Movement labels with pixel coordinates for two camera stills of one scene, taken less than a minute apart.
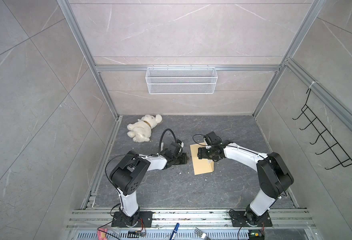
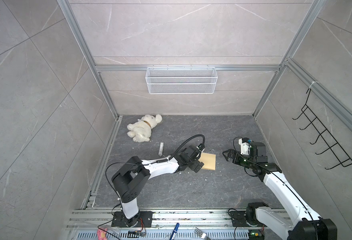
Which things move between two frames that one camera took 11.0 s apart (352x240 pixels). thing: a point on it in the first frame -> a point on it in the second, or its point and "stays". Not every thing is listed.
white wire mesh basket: [181, 80] stays
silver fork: [201, 234] stays
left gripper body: [181, 159] -> [196, 165]
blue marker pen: [174, 231] stays
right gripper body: [206, 153] -> [240, 160]
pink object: [101, 235] stays
